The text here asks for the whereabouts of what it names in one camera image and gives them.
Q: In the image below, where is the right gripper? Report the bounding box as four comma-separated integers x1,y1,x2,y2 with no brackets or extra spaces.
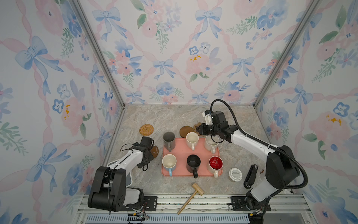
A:
195,124,220,137

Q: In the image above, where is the paw shaped wooden coaster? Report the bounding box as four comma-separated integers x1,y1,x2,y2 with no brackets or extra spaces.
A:
193,122,202,132

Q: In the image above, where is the woven rattan coaster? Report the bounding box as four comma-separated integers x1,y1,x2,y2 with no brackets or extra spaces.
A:
139,124,154,136

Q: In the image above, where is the brown cork round coaster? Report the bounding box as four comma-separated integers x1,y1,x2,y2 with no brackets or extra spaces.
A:
180,126,194,138

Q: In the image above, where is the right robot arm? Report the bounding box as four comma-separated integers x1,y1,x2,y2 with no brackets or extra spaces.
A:
197,110,307,211

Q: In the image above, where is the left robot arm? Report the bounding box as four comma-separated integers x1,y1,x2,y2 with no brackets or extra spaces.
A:
88,137,154,212

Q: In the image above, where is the dark brown glossy coaster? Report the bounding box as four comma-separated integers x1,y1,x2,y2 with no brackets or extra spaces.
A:
150,145,159,158

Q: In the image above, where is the cream mug middle back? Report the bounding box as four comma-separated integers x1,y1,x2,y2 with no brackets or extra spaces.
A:
186,132,199,151

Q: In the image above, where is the cream mug right back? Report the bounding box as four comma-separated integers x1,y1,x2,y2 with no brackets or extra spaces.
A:
204,136,219,154

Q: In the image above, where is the grey mug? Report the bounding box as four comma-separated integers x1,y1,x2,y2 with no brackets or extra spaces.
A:
163,132,176,152

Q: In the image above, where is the pink tray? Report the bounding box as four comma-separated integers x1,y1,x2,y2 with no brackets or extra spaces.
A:
161,138,223,177

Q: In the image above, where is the black mug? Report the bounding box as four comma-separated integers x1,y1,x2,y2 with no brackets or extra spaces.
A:
186,155,201,178

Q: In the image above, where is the red interior white mug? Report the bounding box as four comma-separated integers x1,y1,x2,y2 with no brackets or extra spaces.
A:
207,156,223,178

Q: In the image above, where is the white grey tissue box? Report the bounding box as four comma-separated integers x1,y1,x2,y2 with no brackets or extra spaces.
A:
107,161,133,187

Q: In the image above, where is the white round lidded jar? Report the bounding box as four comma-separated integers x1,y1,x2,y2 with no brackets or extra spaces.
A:
228,168,243,182

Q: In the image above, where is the wooden mallet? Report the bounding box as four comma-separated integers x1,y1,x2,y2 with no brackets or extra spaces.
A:
177,183,204,215

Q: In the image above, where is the black stapler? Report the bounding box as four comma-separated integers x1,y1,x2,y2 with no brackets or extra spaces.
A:
243,164,258,189

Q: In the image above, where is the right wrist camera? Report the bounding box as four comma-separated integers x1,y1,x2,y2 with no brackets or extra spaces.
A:
202,110,213,125

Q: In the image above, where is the blue handled cream mug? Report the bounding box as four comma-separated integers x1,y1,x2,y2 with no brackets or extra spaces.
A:
162,154,177,177

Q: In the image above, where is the right arm black hose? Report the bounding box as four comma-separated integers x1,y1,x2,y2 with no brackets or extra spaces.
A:
209,99,309,189

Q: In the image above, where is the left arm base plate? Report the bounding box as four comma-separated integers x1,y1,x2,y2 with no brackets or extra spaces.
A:
119,196,158,212

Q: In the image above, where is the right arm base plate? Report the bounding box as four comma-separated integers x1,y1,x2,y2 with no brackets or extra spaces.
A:
228,196,271,213

